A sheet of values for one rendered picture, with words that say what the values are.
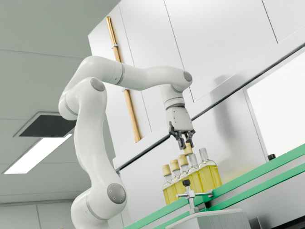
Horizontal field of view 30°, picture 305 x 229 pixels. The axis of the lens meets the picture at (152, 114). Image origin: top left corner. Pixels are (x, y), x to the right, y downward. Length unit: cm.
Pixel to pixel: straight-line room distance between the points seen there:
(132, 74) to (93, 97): 29
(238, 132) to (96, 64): 61
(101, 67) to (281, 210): 81
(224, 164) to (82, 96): 68
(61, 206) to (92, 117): 693
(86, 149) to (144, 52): 98
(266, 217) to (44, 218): 690
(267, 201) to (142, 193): 97
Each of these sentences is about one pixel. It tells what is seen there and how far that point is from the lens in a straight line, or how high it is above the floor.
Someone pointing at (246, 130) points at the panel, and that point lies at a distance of 222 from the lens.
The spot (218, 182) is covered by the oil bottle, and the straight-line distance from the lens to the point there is 217.
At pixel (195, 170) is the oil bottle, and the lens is 220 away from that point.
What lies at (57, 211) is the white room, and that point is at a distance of 879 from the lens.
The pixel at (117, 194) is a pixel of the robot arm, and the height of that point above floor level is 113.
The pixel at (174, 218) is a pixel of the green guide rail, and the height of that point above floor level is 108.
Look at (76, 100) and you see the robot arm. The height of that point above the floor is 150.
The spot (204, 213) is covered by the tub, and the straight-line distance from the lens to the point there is 178.
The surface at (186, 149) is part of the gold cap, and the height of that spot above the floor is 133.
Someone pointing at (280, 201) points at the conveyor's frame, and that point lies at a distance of 189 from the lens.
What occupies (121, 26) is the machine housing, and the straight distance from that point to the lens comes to 296.
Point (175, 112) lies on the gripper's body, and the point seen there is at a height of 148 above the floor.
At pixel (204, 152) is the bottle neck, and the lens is 220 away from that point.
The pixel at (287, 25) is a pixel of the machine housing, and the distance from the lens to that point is 217.
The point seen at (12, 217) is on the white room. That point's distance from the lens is 845.
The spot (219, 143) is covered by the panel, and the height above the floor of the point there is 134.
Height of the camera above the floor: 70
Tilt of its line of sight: 21 degrees up
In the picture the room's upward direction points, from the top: 15 degrees counter-clockwise
